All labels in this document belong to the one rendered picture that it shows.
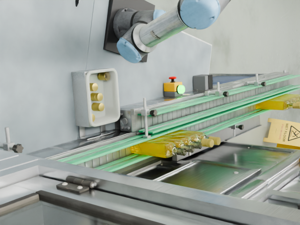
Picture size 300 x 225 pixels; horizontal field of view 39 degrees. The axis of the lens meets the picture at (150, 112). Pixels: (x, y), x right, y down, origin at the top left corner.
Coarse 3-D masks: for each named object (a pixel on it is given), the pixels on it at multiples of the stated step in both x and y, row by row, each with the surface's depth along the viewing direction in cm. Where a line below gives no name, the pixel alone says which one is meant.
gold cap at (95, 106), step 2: (92, 104) 177; (94, 104) 176; (96, 104) 176; (98, 104) 175; (100, 104) 175; (102, 104) 176; (92, 106) 177; (94, 106) 176; (96, 106) 175; (98, 106) 175; (100, 106) 175; (102, 106) 176; (92, 108) 177; (94, 108) 176; (96, 108) 176; (98, 108) 175; (100, 108) 175; (102, 108) 176; (94, 110) 177; (96, 110) 176; (98, 110) 176; (100, 110) 175; (102, 110) 176
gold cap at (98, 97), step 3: (93, 93) 176; (96, 93) 175; (99, 93) 174; (93, 96) 175; (96, 96) 174; (99, 96) 174; (102, 96) 176; (93, 99) 175; (96, 99) 174; (99, 99) 174; (102, 99) 176
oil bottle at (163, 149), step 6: (138, 144) 177; (144, 144) 175; (150, 144) 173; (156, 144) 172; (162, 144) 170; (168, 144) 169; (174, 144) 171; (132, 150) 180; (138, 150) 178; (144, 150) 176; (150, 150) 174; (156, 150) 172; (162, 150) 170; (168, 150) 168; (156, 156) 173; (162, 156) 170; (168, 156) 169
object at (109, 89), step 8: (88, 72) 166; (96, 72) 169; (112, 72) 178; (88, 80) 166; (96, 80) 179; (104, 80) 181; (112, 80) 179; (88, 88) 166; (104, 88) 182; (112, 88) 180; (88, 96) 166; (104, 96) 183; (112, 96) 180; (88, 104) 167; (104, 104) 183; (112, 104) 181; (88, 112) 168; (96, 112) 180; (104, 112) 184; (112, 112) 182; (96, 120) 176; (104, 120) 176; (112, 120) 178
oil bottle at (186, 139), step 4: (160, 136) 185; (164, 136) 184; (168, 136) 183; (172, 136) 183; (176, 136) 182; (180, 136) 182; (184, 136) 181; (184, 140) 177; (188, 140) 178; (184, 144) 177; (188, 144) 177
